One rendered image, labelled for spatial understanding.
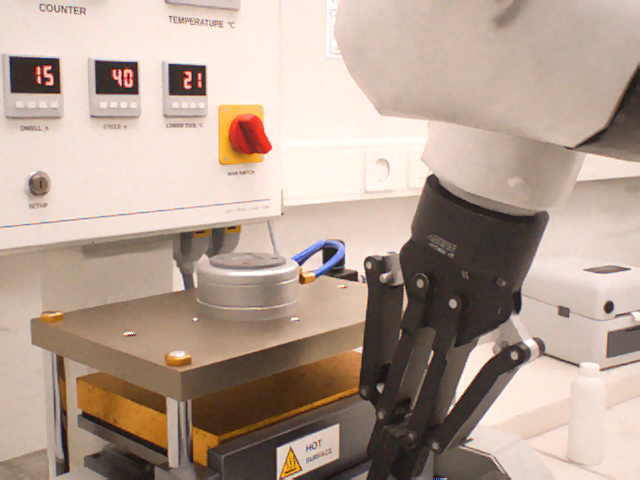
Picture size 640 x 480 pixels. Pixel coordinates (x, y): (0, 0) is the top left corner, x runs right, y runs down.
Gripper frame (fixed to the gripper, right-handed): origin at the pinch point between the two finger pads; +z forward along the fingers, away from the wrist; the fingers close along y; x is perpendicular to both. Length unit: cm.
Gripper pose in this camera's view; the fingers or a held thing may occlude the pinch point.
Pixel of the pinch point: (391, 468)
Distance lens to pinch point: 59.5
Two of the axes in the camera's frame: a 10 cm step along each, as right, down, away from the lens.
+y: 6.9, 4.3, -5.8
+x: 6.8, -1.1, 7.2
